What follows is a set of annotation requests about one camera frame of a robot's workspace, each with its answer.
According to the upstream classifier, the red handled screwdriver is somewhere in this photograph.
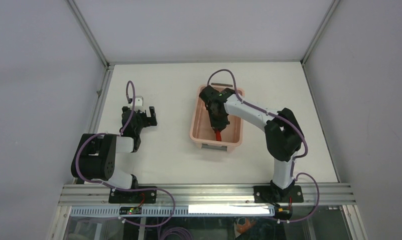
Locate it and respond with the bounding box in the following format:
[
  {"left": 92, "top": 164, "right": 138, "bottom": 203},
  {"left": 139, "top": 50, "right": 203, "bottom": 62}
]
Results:
[{"left": 214, "top": 129, "right": 222, "bottom": 142}]

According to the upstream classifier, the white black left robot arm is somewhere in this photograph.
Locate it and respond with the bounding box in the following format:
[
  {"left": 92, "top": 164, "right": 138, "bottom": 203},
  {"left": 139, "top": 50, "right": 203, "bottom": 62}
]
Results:
[{"left": 71, "top": 106, "right": 158, "bottom": 203}]

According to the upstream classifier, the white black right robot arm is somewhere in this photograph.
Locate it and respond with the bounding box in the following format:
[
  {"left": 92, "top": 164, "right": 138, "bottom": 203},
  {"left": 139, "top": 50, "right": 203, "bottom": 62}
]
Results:
[{"left": 199, "top": 85, "right": 305, "bottom": 203}]

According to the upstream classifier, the pink plastic bin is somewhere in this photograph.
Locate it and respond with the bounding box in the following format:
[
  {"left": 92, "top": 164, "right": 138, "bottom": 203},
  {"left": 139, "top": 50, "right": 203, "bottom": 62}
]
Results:
[{"left": 189, "top": 84, "right": 244, "bottom": 152}]

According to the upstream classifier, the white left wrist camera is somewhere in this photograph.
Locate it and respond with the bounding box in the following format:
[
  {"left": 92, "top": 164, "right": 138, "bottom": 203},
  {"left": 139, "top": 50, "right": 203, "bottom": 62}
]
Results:
[{"left": 130, "top": 95, "right": 145, "bottom": 112}]

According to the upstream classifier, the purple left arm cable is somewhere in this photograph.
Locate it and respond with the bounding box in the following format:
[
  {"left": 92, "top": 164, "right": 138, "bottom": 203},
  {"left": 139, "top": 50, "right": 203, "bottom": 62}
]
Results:
[{"left": 74, "top": 80, "right": 176, "bottom": 228}]

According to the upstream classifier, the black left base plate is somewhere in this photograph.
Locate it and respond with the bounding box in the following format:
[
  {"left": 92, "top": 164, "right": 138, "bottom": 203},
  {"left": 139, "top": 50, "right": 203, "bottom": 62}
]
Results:
[{"left": 108, "top": 186, "right": 157, "bottom": 204}]

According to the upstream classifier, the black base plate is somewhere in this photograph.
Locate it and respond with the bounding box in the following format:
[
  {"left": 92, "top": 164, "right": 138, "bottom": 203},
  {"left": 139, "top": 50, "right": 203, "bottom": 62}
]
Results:
[
  {"left": 108, "top": 186, "right": 157, "bottom": 204},
  {"left": 253, "top": 185, "right": 304, "bottom": 204}
]

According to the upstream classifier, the aluminium front rail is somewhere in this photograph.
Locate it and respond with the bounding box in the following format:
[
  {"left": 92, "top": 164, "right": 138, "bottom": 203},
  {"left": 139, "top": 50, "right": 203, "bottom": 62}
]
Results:
[{"left": 58, "top": 183, "right": 356, "bottom": 206}]

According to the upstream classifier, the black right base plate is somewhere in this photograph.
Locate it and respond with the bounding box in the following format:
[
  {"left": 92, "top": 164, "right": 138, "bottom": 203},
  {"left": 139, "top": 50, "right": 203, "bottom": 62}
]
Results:
[{"left": 253, "top": 185, "right": 304, "bottom": 204}]

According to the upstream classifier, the white slotted cable duct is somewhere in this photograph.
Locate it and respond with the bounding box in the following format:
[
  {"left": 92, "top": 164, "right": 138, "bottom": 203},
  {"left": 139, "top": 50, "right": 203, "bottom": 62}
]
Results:
[{"left": 70, "top": 204, "right": 275, "bottom": 218}]

